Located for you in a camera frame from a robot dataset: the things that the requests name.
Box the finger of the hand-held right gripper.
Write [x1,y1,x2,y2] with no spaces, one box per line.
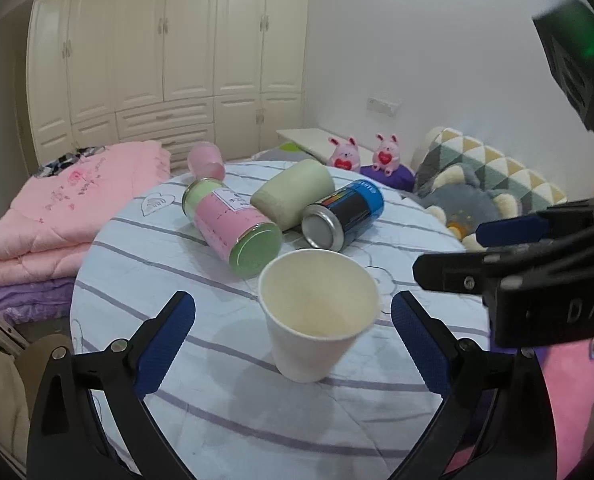
[413,240,578,293]
[476,197,594,251]

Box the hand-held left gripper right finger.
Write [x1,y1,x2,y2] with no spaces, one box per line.
[391,290,560,480]

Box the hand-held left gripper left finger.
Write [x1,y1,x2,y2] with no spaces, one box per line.
[27,290,198,480]

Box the white paper cup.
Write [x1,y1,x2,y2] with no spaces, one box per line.
[258,249,382,383]

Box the pale green cup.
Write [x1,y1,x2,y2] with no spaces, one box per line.
[250,159,336,231]

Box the pink cup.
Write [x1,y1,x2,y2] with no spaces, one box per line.
[187,141,226,181]

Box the grey plush toy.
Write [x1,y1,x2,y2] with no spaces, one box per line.
[417,165,522,251]

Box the pink floor mat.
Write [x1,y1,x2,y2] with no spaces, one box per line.
[537,340,594,461]

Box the triangle-patterned headboard cushion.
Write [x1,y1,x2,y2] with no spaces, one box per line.
[411,126,568,211]

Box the purple cushion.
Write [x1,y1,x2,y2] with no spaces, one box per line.
[359,162,418,192]

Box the blue and black can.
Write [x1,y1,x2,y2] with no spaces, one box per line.
[302,179,385,251]

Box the pink bunny plush toy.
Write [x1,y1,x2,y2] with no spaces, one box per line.
[372,133,400,176]
[327,135,362,171]

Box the pink and green bottle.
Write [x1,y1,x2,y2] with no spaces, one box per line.
[183,177,284,278]

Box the purple blanket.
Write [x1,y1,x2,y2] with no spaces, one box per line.
[0,275,78,326]

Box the beige cloth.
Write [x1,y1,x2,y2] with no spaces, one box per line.
[0,330,72,461]

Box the pink quilt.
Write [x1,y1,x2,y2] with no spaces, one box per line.
[0,141,172,286]

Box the checked cloth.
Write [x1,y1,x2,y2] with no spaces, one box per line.
[32,146,110,178]

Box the cream wardrobe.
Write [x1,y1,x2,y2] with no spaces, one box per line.
[26,0,312,171]

